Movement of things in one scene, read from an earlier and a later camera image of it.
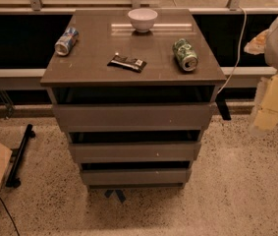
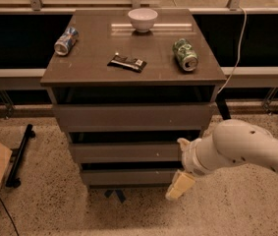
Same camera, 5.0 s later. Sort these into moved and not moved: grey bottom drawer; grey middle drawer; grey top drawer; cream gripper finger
Moved: cream gripper finger
Not moved: grey top drawer; grey middle drawer; grey bottom drawer
